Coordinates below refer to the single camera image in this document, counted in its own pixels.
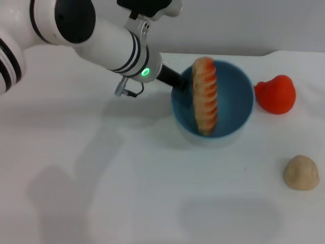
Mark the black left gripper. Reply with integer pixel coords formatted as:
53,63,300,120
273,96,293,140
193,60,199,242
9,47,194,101
156,65,191,95

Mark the orange striped bread loaf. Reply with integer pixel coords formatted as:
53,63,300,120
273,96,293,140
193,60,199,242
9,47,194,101
191,57,218,137

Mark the blue plastic bowl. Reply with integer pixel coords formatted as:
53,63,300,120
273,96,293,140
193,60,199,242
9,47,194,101
170,59,255,139

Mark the red pepper toy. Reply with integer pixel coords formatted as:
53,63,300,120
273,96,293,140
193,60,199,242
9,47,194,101
254,75,297,115

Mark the beige round bun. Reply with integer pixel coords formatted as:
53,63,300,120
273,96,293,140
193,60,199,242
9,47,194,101
283,155,320,190

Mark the left arm connector cable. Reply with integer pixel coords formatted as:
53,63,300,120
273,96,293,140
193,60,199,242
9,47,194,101
114,77,145,98

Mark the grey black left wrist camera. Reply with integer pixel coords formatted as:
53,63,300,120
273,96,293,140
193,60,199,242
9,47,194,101
116,0,183,26

